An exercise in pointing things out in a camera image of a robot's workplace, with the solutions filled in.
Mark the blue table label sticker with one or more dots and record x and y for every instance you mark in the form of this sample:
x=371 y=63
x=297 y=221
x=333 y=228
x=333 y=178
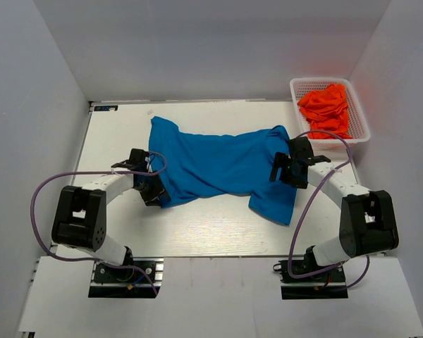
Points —
x=106 y=108

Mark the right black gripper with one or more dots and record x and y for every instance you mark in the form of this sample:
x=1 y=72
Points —
x=279 y=162

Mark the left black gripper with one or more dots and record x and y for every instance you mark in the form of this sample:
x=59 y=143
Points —
x=151 y=198

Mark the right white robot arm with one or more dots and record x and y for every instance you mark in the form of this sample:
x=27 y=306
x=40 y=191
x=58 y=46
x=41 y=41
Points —
x=367 y=221

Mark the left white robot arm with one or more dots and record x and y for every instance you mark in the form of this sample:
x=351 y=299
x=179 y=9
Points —
x=80 y=221

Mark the orange t shirt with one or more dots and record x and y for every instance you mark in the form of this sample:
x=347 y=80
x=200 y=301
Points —
x=327 y=110

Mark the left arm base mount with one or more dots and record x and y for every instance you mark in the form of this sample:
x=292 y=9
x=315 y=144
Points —
x=108 y=283

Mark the blue t shirt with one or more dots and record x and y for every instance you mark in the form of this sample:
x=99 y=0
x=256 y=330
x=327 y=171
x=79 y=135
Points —
x=196 y=166

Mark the white plastic basket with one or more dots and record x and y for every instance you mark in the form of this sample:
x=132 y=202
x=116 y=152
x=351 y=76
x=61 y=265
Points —
x=357 y=125

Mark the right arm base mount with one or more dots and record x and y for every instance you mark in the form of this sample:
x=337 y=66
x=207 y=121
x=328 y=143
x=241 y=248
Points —
x=329 y=285

